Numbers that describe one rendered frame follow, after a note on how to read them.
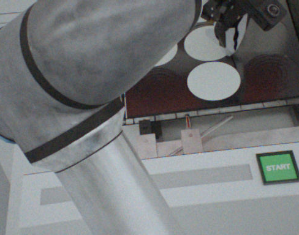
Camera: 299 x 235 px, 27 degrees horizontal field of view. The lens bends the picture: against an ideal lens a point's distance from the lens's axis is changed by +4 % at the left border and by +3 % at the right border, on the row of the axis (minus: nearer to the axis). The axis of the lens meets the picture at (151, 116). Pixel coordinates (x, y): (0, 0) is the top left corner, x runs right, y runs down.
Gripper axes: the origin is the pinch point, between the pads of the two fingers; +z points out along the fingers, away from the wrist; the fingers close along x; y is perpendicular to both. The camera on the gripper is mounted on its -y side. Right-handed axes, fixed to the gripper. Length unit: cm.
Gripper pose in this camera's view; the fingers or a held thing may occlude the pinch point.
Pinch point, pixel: (233, 51)
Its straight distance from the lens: 120.3
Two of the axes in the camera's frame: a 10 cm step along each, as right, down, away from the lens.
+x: -6.8, 6.0, -4.1
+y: -7.2, -4.9, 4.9
